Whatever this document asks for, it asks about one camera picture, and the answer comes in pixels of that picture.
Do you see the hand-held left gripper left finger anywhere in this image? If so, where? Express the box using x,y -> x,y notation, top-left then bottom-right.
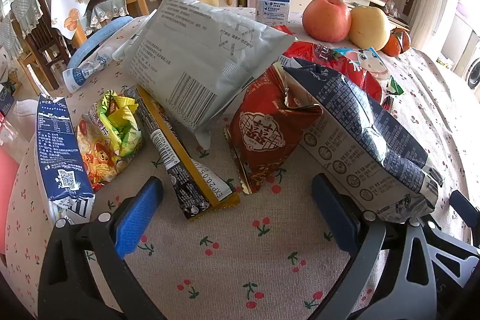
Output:
37,175 -> 167,320

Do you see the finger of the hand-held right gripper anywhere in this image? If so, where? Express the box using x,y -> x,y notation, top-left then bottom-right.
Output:
425,190 -> 480,291

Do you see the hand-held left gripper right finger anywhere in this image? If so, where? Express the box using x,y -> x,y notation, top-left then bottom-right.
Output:
310,173 -> 445,320

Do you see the brown yellow stick packet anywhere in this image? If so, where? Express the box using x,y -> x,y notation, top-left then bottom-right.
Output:
127,85 -> 241,221

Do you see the yellow green snack bag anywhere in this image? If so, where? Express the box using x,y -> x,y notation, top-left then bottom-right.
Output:
77,91 -> 144,191

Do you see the navy white milk powder bag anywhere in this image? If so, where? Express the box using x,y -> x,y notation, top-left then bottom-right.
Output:
281,58 -> 444,223

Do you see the blue white milk carton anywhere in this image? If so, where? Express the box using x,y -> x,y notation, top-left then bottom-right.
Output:
34,95 -> 95,227

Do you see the red brown snack packet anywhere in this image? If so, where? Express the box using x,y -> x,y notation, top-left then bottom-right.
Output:
224,63 -> 324,195

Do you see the pink bin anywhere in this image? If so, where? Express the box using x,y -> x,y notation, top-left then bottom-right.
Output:
0,145 -> 20,257

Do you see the small green wrapper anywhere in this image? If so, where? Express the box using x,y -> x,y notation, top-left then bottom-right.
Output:
386,76 -> 404,96

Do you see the bright red snack packet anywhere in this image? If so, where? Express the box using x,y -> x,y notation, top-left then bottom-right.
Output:
283,41 -> 383,103

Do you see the grey wet wipes packet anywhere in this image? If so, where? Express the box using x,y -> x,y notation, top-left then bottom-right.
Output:
122,0 -> 297,150

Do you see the cherry print tablecloth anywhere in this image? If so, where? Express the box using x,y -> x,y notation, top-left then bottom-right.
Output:
5,7 -> 480,320

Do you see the washing machine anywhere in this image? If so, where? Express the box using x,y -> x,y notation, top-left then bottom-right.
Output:
465,43 -> 480,92

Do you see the white plastic bag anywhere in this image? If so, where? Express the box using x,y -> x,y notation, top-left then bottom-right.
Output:
13,99 -> 40,144

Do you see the light blue chair back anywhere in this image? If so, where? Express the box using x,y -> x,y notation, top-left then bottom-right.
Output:
67,16 -> 149,70

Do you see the orange tangerine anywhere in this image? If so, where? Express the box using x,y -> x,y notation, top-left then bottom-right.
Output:
382,27 -> 412,57

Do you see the golden yellow pear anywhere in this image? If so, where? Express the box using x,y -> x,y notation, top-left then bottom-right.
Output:
349,5 -> 391,51

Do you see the dark wooden chair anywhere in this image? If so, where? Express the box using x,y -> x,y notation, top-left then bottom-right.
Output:
11,0 -> 72,88

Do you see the red apple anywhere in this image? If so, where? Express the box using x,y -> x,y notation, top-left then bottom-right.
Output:
302,0 -> 353,42

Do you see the white orange print cloth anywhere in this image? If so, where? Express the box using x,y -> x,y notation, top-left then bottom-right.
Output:
50,0 -> 94,39

